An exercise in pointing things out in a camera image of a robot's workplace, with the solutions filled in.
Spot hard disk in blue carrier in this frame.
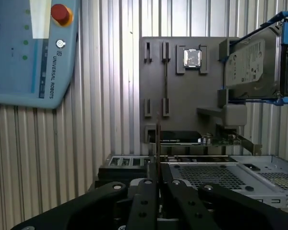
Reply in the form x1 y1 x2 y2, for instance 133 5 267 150
217 9 288 107

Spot silver CPU chip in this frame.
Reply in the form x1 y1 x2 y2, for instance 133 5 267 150
183 49 202 68

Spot graphics card with metal bracket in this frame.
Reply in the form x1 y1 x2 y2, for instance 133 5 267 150
158 130 262 156

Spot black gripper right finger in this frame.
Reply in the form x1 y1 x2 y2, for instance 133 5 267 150
158 164 288 230

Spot black open PC case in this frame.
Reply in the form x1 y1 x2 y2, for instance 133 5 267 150
95 154 288 209

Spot pale blue teach pendant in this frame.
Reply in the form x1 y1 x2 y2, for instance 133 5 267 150
0 0 81 110

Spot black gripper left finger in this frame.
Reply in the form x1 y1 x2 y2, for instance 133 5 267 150
11 163 158 230

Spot RAM stick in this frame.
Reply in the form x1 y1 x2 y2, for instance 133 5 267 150
156 111 162 183

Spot grey plastic parts rack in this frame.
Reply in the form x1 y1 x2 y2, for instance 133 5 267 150
139 36 262 154

